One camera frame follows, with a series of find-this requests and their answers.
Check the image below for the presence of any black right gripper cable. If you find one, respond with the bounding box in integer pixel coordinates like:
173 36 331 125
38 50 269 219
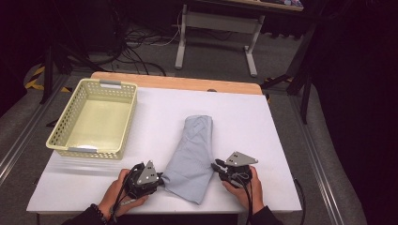
233 172 255 225

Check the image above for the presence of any aluminium floor rail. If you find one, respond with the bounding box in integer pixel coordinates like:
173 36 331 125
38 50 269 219
0 74 69 186
288 94 345 225

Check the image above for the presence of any dark beaded bracelet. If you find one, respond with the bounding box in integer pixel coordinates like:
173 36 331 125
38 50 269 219
89 202 109 225

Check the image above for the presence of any white floor cable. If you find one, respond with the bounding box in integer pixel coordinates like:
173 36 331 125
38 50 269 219
149 8 184 49

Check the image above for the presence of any black tripod stand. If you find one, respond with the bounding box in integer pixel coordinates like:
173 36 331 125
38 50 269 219
39 0 109 105

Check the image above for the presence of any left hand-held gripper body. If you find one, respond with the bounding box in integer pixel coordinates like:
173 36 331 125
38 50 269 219
124 159 161 200

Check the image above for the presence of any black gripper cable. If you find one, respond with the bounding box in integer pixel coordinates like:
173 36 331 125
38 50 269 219
107 163 145 225
233 172 255 225

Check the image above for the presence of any black metal stand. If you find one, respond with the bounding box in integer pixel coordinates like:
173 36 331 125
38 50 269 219
260 18 317 125

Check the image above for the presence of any light blue garment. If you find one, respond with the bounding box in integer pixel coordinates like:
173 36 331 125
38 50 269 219
161 114 217 205

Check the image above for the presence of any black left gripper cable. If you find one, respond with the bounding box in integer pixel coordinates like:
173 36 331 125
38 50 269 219
107 163 145 225

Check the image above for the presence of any bundle of black floor cables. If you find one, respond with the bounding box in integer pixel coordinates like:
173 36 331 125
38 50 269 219
93 15 167 78

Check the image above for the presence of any person's right hand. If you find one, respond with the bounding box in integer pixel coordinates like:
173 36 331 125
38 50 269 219
221 165 266 216

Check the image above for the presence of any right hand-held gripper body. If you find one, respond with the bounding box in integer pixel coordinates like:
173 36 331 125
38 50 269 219
220 151 259 188

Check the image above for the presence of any black cable at table edge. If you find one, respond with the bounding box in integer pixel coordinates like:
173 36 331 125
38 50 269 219
292 176 307 225

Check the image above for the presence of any pale yellow perforated plastic basket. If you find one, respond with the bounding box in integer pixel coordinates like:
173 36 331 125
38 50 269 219
45 78 139 160

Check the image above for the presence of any person's left hand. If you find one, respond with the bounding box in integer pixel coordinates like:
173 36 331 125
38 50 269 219
98 168 149 220

